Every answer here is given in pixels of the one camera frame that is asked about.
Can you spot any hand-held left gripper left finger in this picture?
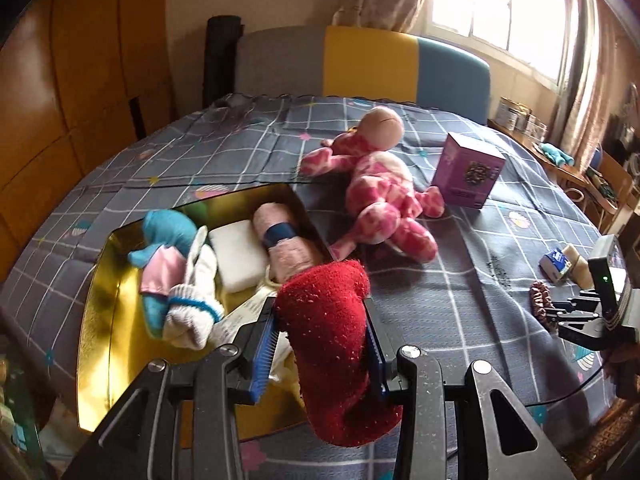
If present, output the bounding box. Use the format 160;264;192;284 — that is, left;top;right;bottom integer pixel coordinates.
60;307;281;480

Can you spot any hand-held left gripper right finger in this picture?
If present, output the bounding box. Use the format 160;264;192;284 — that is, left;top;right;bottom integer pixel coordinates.
362;297;583;480

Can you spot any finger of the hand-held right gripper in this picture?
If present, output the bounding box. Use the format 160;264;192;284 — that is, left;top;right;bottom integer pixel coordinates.
542;310;608;336
547;294;603;313

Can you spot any red fuzzy sock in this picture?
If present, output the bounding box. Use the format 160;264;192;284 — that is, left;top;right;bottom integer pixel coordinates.
275;258;403;447

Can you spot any white sock with blue stripe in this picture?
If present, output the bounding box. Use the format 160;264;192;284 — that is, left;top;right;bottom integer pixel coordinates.
162;225;226;351

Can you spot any pink sock blue band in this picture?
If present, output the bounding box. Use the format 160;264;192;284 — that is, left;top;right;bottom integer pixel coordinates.
251;202;326;283

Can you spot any white sponge block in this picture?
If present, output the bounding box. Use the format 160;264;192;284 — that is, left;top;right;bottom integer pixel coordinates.
209;220;271;294

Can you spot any gold storage box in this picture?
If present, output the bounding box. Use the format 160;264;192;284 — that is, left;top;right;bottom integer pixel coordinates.
76;182;335;443

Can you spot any blue plush toy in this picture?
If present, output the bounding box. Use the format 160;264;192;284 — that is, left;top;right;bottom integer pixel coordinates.
127;208;201;341

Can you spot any dark red scrunchie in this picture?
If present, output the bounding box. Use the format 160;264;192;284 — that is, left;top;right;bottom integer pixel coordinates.
530;281;560;331

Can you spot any blue white small packet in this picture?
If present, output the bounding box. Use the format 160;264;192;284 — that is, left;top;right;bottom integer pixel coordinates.
539;247;573;282

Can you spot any wooden nightstand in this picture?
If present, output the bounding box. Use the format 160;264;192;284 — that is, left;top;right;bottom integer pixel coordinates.
487;97;640;236

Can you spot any teal cloth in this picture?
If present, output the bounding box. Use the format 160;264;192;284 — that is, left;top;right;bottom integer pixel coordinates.
537;142;573;167

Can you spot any purple cardboard box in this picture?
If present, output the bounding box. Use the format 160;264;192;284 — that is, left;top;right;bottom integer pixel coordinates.
431;131;507;210

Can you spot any pink giraffe plush toy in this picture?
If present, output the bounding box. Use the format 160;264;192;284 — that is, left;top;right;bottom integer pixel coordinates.
299;105;446;264

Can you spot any row of tins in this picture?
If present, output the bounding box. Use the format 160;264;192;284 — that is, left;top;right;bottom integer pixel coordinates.
497;97;548;141

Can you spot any green glass side table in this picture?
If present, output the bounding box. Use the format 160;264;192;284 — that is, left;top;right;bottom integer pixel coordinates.
0;340;61;480

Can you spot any window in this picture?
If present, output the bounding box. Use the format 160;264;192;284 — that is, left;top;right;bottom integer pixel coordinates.
430;0;576;88

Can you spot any grey yellow blue headboard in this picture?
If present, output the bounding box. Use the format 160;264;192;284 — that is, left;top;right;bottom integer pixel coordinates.
235;25;492;126

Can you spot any black rolled mat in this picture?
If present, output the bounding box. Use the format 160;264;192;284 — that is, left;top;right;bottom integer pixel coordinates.
202;15;246;108

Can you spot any wooden wardrobe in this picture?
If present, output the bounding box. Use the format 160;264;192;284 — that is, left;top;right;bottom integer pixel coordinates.
0;0;176;281

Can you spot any black cable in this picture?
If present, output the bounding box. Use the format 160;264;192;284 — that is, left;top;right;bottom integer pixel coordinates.
522;355;608;407

